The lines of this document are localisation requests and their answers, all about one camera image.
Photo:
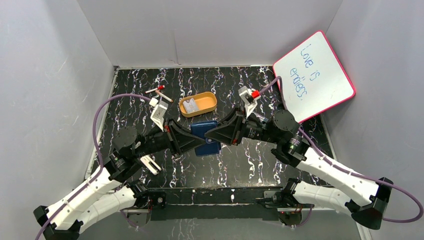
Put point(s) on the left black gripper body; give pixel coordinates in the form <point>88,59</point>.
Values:
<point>170,136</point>

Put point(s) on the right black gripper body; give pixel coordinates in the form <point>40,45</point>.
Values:
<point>256,130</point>

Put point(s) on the blue leather card holder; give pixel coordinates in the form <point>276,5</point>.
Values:
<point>210,146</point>

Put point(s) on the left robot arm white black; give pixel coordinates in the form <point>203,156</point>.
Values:
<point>108,189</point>

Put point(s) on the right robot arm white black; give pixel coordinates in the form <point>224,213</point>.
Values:
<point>364,200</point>

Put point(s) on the white eraser block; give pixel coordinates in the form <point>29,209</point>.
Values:
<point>150,164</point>

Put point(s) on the orange oval tray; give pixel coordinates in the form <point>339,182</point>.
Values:
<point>206,102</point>

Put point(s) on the white marker pen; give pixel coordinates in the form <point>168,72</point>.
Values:
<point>159,93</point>

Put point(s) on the red capped marker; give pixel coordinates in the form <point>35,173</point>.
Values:
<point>160,87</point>

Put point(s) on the pink framed whiteboard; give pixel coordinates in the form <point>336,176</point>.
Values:
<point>313,78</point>

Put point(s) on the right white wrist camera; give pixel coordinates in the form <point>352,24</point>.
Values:
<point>249,96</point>

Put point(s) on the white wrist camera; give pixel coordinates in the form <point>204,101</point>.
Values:
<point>249,96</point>
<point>159,109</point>

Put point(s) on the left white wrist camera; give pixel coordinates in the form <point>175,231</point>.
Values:
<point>159,109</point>

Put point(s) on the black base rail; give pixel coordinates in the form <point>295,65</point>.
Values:
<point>215,202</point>

